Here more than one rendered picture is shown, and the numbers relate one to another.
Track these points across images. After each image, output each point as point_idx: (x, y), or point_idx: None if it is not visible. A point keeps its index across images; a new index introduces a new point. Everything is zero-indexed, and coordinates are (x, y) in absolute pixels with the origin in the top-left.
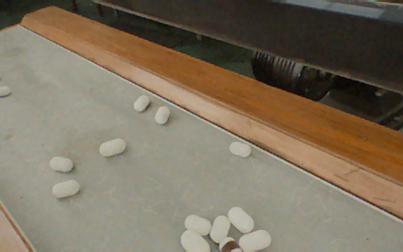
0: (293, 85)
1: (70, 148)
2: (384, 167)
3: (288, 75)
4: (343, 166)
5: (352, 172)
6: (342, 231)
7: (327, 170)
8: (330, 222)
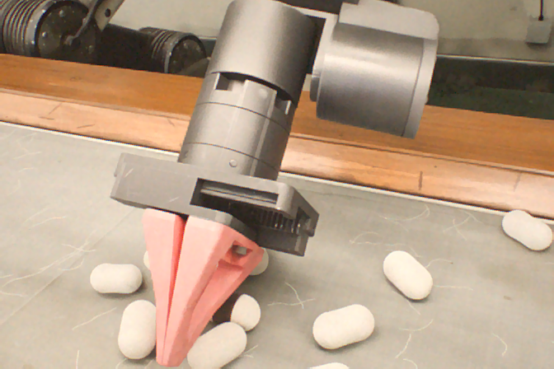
0: (30, 57)
1: None
2: (87, 95)
3: (21, 45)
4: (47, 105)
5: (56, 109)
6: (34, 161)
7: (32, 114)
8: (23, 157)
